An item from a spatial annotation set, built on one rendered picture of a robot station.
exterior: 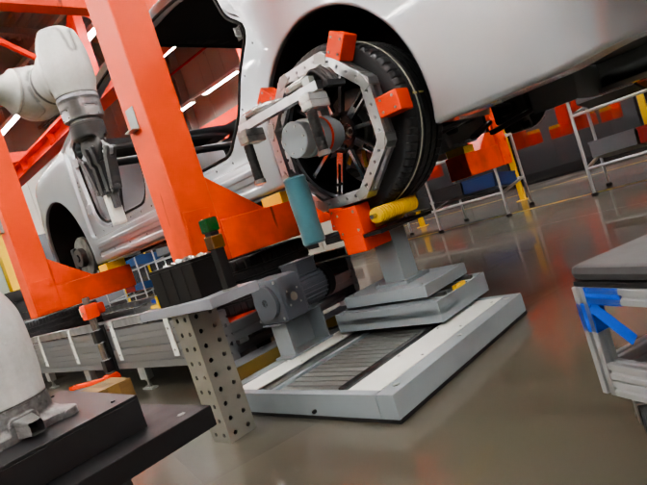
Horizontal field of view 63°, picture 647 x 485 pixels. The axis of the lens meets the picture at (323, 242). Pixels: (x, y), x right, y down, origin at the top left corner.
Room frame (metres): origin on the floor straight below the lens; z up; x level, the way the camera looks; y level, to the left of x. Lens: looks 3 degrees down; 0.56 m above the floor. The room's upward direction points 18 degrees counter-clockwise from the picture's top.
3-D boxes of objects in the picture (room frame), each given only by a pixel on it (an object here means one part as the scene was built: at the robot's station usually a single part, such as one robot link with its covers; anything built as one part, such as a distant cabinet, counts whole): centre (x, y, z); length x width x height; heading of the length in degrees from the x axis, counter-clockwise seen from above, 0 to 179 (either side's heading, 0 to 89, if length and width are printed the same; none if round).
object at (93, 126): (1.21, 0.42, 0.88); 0.08 x 0.07 x 0.09; 51
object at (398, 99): (1.77, -0.36, 0.85); 0.09 x 0.08 x 0.07; 45
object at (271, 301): (2.15, 0.14, 0.26); 0.42 x 0.18 x 0.35; 135
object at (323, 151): (1.70, -0.09, 0.83); 0.04 x 0.04 x 0.16
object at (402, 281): (2.11, -0.25, 0.32); 0.40 x 0.30 x 0.28; 45
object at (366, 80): (1.98, -0.14, 0.85); 0.54 x 0.07 x 0.54; 45
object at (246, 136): (1.96, 0.13, 0.93); 0.09 x 0.05 x 0.05; 135
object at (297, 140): (1.93, -0.09, 0.85); 0.21 x 0.14 x 0.14; 135
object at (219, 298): (1.62, 0.43, 0.44); 0.43 x 0.17 x 0.03; 45
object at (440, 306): (2.11, -0.26, 0.13); 0.50 x 0.36 x 0.10; 45
